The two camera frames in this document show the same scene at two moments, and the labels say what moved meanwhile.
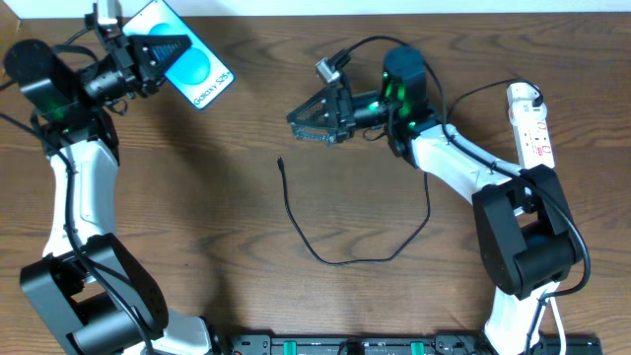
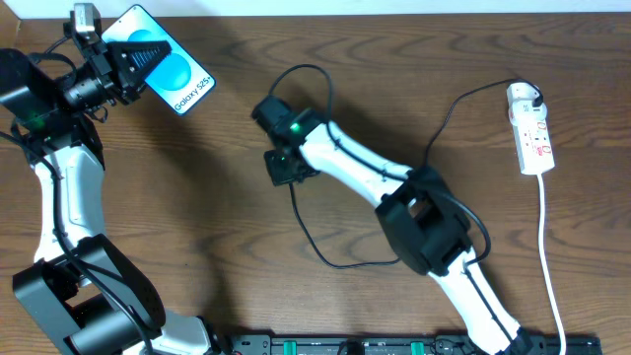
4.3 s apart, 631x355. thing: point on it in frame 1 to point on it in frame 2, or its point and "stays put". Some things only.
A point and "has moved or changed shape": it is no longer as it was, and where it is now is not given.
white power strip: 529,126 stays put
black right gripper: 342,113 to 284,169
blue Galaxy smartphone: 199,73 has moved or changed shape
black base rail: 403,344 stays put
